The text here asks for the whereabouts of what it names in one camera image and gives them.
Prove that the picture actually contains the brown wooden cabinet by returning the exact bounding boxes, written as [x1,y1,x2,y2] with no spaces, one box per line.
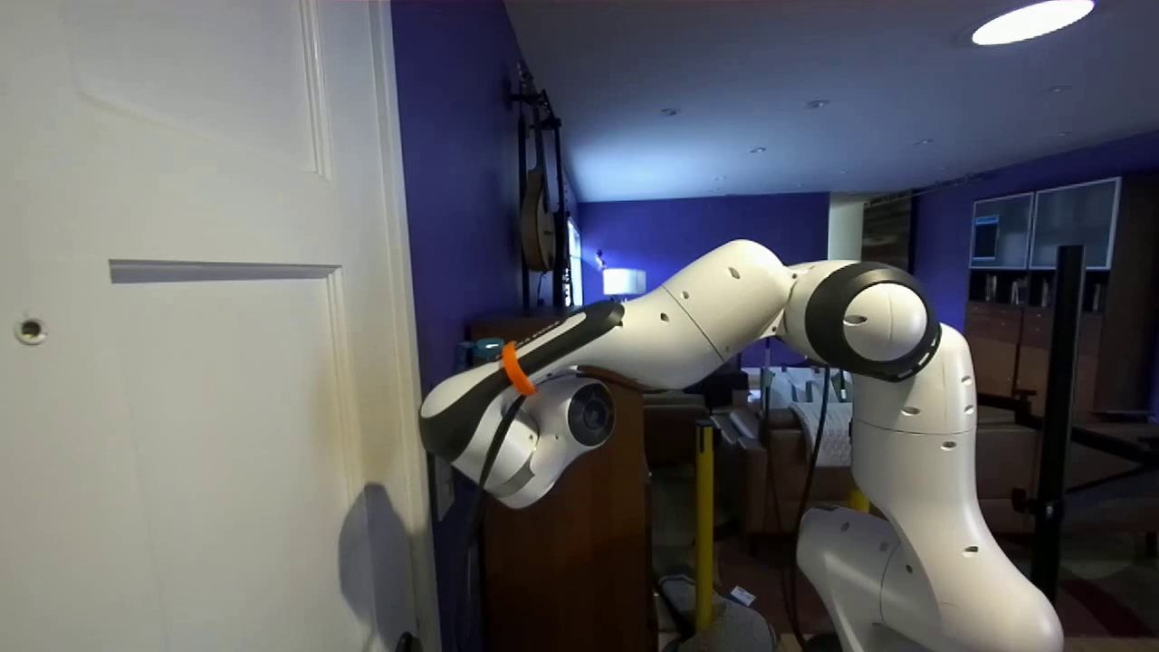
[459,311,662,652]

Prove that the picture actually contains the white panelled door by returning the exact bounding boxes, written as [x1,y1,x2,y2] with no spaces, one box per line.
[0,0,444,652]

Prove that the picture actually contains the small round door peephole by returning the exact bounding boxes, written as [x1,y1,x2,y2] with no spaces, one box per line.
[11,311,50,351]

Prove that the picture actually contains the tan mandolin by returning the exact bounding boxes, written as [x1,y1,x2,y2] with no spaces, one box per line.
[503,65,579,315]

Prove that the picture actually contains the round grey stanchion base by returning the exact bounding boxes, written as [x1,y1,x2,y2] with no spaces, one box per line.
[667,593,776,652]

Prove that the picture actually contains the round ceiling light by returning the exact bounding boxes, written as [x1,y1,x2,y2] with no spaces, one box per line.
[966,0,1102,51]

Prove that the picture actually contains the orange cable clip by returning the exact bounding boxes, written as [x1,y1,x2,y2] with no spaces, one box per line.
[497,340,541,403]

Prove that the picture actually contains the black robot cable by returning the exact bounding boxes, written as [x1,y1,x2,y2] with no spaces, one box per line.
[451,386,537,652]

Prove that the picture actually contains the white framed glass wall cabinet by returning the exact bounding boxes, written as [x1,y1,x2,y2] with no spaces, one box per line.
[966,175,1127,270]

